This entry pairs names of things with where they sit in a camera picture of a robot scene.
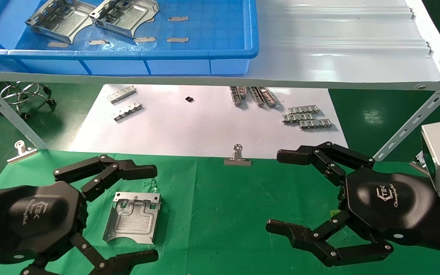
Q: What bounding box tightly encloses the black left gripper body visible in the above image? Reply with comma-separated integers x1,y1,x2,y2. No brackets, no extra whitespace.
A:
0,181,89,265

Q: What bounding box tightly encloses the blue plastic bin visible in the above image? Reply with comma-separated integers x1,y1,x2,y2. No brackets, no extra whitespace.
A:
0,0,260,76

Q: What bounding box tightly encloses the green table cloth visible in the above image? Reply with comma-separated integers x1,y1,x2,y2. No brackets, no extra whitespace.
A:
0,149,440,275

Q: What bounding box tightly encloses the stamped metal bracket plate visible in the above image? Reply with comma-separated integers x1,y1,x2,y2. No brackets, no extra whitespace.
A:
89,0,160,39
25,0,97,45
103,192,162,245

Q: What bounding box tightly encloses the white metal shelf board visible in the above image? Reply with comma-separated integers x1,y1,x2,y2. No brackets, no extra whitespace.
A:
0,0,440,91

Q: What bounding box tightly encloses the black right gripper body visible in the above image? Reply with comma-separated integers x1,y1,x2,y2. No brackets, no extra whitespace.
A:
338,167,438,247

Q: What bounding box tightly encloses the silver binder clip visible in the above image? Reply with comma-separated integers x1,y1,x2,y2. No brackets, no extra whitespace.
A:
224,144,252,167
7,140,38,164

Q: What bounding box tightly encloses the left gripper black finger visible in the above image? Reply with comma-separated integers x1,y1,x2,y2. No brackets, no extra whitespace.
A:
53,154,158,202
21,231,160,275

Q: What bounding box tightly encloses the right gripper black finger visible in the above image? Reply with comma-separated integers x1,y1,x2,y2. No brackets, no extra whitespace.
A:
277,142,375,187
265,210,394,267

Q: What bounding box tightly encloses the round stool with chrome base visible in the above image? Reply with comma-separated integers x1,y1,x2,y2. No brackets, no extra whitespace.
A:
0,81,56,119

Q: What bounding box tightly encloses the perforated grey shelf post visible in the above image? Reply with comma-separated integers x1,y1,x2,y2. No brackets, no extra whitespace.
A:
0,73,49,150
373,66,440,161

